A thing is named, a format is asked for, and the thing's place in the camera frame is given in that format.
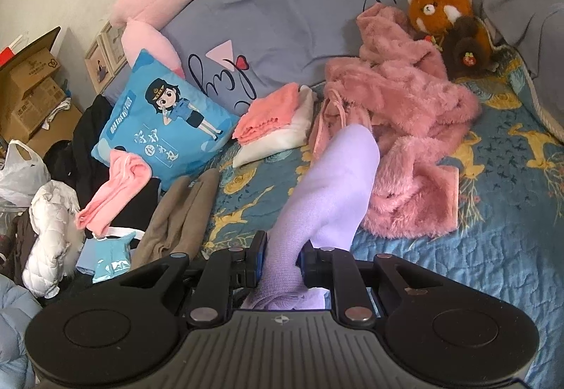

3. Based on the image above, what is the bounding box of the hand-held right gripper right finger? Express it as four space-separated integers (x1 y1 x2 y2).
299 244 443 328

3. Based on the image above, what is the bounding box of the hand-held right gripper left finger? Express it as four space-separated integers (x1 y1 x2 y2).
119 230 269 328

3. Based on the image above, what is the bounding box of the lilac sweatshirt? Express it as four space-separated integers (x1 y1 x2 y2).
240 126 380 311

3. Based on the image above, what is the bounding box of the taupe folded garment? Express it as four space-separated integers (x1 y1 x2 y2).
131 169 220 271

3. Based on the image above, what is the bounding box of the white folded cloth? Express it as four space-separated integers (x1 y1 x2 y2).
233 87 318 169

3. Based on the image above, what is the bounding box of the light blue plastic package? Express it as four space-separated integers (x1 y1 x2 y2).
76 232 136 284

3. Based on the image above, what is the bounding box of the light pink garment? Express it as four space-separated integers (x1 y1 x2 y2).
75 150 153 235

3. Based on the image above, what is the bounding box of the blue cartoon print pillow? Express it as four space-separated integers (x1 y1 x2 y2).
91 49 241 191

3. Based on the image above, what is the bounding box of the pink fluffy robe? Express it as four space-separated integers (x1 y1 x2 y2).
308 3 482 238

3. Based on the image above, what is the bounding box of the blue patterned bedspread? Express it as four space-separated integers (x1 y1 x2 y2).
203 49 564 389

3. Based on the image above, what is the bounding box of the black garment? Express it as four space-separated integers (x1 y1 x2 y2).
42 96 161 240

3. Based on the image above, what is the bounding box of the white quilted jacket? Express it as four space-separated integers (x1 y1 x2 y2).
23 180 82 298

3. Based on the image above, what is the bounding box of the closed cardboard box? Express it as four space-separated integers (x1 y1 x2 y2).
26 98 84 157

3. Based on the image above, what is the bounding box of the grey printed pillow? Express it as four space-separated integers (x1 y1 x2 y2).
103 0 468 116

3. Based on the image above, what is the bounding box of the brown garment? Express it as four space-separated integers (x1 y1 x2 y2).
9 213 41 284

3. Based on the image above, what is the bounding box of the large white plastic bag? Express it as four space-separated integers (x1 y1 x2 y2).
0 140 51 207

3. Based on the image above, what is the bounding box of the light blue puffer jacket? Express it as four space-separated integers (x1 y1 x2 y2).
0 274 45 389

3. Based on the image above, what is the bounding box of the red panda plush toy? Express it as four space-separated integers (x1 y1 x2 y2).
407 0 501 79

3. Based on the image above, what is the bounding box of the open cardboard box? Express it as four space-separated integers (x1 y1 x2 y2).
0 26 67 143

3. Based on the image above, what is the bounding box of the grey duvet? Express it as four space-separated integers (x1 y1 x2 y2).
471 0 564 129

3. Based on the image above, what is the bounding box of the picture frame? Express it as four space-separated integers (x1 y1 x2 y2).
85 41 116 96
100 21 128 74

